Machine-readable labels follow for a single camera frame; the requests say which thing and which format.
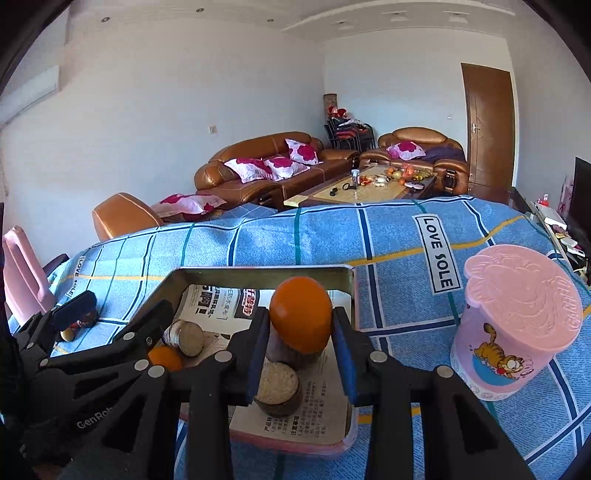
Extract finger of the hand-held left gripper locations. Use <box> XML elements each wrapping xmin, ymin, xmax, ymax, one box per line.
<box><xmin>11</xmin><ymin>291</ymin><xmax>98</xmax><ymax>370</ymax></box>
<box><xmin>41</xmin><ymin>300</ymin><xmax>174</xmax><ymax>378</ymax></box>

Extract cluttered television cabinet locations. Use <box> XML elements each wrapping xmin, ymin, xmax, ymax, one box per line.
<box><xmin>529</xmin><ymin>194</ymin><xmax>591</xmax><ymax>278</ymax></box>

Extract pink electric kettle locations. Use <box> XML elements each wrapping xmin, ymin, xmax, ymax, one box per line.
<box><xmin>2</xmin><ymin>226</ymin><xmax>58</xmax><ymax>324</ymax></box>

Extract flat floral cushion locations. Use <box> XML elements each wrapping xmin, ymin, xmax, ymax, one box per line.
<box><xmin>152</xmin><ymin>194</ymin><xmax>227</xmax><ymax>217</ymax></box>

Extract white wall air conditioner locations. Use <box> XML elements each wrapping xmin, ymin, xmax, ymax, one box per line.
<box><xmin>0</xmin><ymin>65</ymin><xmax>61</xmax><ymax>125</ymax></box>

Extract small smooth orange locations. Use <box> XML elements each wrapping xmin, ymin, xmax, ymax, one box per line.
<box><xmin>148</xmin><ymin>346</ymin><xmax>184</xmax><ymax>372</ymax></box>
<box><xmin>269</xmin><ymin>276</ymin><xmax>333</xmax><ymax>354</ymax></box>

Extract wooden coffee table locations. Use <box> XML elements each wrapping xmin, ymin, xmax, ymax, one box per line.
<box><xmin>284</xmin><ymin>165</ymin><xmax>437</xmax><ymax>208</ymax></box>

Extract stacked dark chairs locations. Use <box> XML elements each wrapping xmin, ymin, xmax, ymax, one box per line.
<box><xmin>325</xmin><ymin>115</ymin><xmax>375</xmax><ymax>151</ymax></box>

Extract purple blanket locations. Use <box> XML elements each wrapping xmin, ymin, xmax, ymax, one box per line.
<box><xmin>422</xmin><ymin>144</ymin><xmax>465</xmax><ymax>162</ymax></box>

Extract pink item beside television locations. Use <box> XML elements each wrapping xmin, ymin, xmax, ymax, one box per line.
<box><xmin>558</xmin><ymin>178</ymin><xmax>574</xmax><ymax>217</ymax></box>

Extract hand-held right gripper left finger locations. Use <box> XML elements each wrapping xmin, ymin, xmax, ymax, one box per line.
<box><xmin>78</xmin><ymin>308</ymin><xmax>271</xmax><ymax>480</ymax></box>

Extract printed paper liner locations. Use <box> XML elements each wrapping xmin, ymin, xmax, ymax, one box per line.
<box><xmin>178</xmin><ymin>284</ymin><xmax>352</xmax><ymax>446</ymax></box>

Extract brown leather sofa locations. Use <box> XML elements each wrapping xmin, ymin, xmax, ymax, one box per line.
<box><xmin>194</xmin><ymin>131</ymin><xmax>361</xmax><ymax>206</ymax></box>

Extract black television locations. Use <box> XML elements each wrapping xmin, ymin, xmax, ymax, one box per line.
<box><xmin>568</xmin><ymin>157</ymin><xmax>591</xmax><ymax>241</ymax></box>

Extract blue checked tablecloth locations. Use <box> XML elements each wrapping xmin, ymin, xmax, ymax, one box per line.
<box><xmin>9</xmin><ymin>194</ymin><xmax>591</xmax><ymax>480</ymax></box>

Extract brown wooden door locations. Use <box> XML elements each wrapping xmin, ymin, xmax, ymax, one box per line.
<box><xmin>461</xmin><ymin>62</ymin><xmax>517</xmax><ymax>191</ymax></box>

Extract white and magenta floral pillow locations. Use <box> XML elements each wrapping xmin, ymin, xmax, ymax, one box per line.
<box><xmin>264</xmin><ymin>156</ymin><xmax>311</xmax><ymax>181</ymax></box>
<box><xmin>224</xmin><ymin>158</ymin><xmax>277</xmax><ymax>183</ymax></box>
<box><xmin>387</xmin><ymin>141</ymin><xmax>426</xmax><ymax>160</ymax></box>
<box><xmin>285</xmin><ymin>138</ymin><xmax>324</xmax><ymax>166</ymax></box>

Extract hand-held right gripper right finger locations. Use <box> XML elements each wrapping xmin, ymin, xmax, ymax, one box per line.
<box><xmin>331</xmin><ymin>307</ymin><xmax>537</xmax><ymax>480</ymax></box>

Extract pink cartoon cup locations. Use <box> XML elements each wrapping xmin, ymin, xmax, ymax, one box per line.
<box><xmin>450</xmin><ymin>244</ymin><xmax>583</xmax><ymax>402</ymax></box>

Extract coffee table clutter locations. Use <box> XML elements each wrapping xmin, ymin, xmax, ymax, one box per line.
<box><xmin>323</xmin><ymin>166</ymin><xmax>432</xmax><ymax>192</ymax></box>

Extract brown leather armchair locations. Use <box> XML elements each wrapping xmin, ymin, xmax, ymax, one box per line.
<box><xmin>359</xmin><ymin>127</ymin><xmax>469</xmax><ymax>195</ymax></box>

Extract pink tin box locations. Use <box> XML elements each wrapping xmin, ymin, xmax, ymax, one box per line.
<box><xmin>139</xmin><ymin>265</ymin><xmax>360</xmax><ymax>460</ymax></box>

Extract dark purple chair back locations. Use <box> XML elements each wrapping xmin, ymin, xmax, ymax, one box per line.
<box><xmin>44</xmin><ymin>254</ymin><xmax>70</xmax><ymax>278</ymax></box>

